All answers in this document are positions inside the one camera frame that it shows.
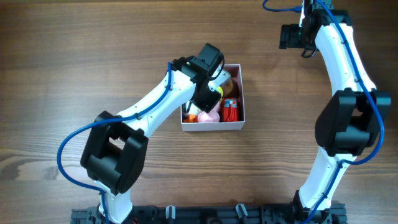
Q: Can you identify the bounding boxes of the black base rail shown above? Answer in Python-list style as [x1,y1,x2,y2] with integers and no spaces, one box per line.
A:
[70,203,348,224]

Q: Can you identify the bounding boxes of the brown plush animal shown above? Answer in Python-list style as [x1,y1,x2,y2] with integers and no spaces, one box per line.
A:
[221,79,239,98]

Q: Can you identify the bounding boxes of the pink duck toy with hat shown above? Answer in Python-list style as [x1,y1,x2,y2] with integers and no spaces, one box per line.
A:
[198,102,220,123]

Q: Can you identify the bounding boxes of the right blue cable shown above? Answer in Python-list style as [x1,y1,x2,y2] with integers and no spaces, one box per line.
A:
[261,0,386,224]

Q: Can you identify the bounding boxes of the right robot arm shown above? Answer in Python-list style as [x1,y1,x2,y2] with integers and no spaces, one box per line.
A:
[279,1,391,223]

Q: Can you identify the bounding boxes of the white yellow duck toy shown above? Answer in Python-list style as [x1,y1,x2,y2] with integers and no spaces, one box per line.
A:
[182,101,202,123]

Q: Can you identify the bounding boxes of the white box pink interior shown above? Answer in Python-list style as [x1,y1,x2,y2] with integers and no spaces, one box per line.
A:
[181,64,246,132]

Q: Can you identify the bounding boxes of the red toy car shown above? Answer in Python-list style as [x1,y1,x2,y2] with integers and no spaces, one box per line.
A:
[221,98,239,122]

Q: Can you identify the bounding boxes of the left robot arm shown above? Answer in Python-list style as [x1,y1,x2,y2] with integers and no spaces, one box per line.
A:
[80,43,224,223]

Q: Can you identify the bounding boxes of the wooden cat rattle drum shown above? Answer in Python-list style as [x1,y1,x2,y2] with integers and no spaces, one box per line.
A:
[216,86,224,96]

